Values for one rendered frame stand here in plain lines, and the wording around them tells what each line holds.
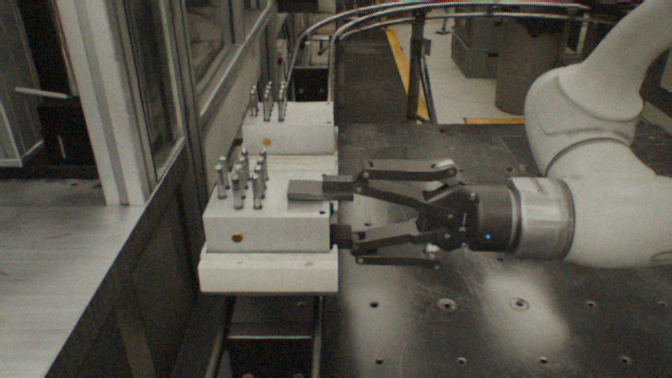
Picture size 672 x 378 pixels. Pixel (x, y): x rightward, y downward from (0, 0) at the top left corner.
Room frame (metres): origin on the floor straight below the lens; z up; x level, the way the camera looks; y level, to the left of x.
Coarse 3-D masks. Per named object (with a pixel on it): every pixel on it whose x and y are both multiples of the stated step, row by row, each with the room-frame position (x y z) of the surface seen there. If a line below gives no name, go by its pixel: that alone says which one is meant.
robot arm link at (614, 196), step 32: (576, 160) 0.53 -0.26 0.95; (608, 160) 0.52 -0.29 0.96; (576, 192) 0.48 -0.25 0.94; (608, 192) 0.47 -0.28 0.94; (640, 192) 0.47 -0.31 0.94; (576, 224) 0.45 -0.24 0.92; (608, 224) 0.45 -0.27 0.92; (640, 224) 0.44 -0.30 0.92; (576, 256) 0.45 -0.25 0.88; (608, 256) 0.44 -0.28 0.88; (640, 256) 0.44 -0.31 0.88
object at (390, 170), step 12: (360, 168) 0.49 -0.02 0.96; (372, 168) 0.48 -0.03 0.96; (384, 168) 0.48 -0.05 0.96; (396, 168) 0.48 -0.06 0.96; (408, 168) 0.48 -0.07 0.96; (420, 168) 0.49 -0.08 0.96; (432, 168) 0.49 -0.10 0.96; (444, 168) 0.48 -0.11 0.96; (396, 180) 0.48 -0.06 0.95; (408, 180) 0.48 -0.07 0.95; (420, 180) 0.48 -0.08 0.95; (432, 180) 0.48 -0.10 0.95
